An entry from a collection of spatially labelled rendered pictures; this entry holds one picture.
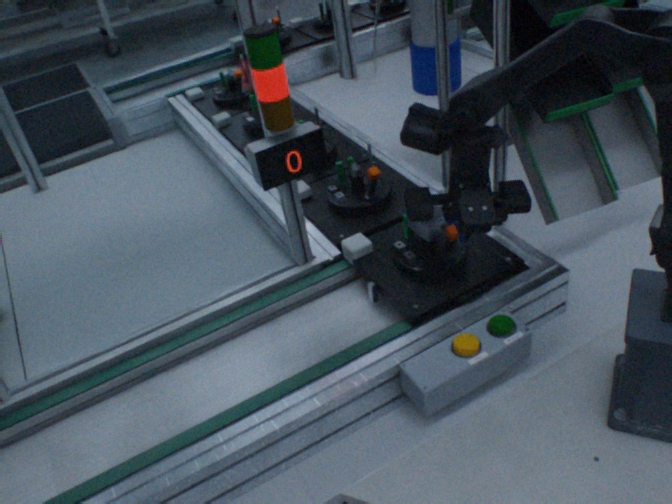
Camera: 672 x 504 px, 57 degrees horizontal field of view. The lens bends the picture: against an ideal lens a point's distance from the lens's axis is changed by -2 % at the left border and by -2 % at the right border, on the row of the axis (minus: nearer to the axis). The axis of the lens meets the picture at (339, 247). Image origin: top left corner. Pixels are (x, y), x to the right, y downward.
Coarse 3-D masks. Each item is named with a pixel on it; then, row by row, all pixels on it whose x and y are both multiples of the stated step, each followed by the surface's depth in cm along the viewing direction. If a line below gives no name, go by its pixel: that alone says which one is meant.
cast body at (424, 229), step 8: (440, 208) 108; (440, 216) 109; (408, 224) 113; (416, 224) 110; (424, 224) 108; (432, 224) 108; (440, 224) 108; (416, 232) 111; (424, 232) 109; (432, 232) 108; (440, 232) 109; (432, 240) 109
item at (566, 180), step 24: (528, 120) 117; (576, 120) 117; (528, 144) 112; (552, 144) 117; (576, 144) 118; (528, 168) 114; (552, 168) 116; (576, 168) 117; (600, 168) 114; (552, 192) 115; (576, 192) 116; (600, 192) 116; (552, 216) 111
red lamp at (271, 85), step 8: (256, 72) 93; (264, 72) 93; (272, 72) 93; (280, 72) 94; (256, 80) 94; (264, 80) 94; (272, 80) 94; (280, 80) 94; (256, 88) 96; (264, 88) 94; (272, 88) 94; (280, 88) 95; (288, 88) 97; (264, 96) 95; (272, 96) 95; (280, 96) 96
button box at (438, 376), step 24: (504, 312) 102; (456, 336) 100; (480, 336) 99; (504, 336) 98; (528, 336) 98; (408, 360) 97; (432, 360) 96; (456, 360) 96; (480, 360) 95; (504, 360) 98; (408, 384) 96; (432, 384) 93; (456, 384) 95; (480, 384) 98; (432, 408) 95
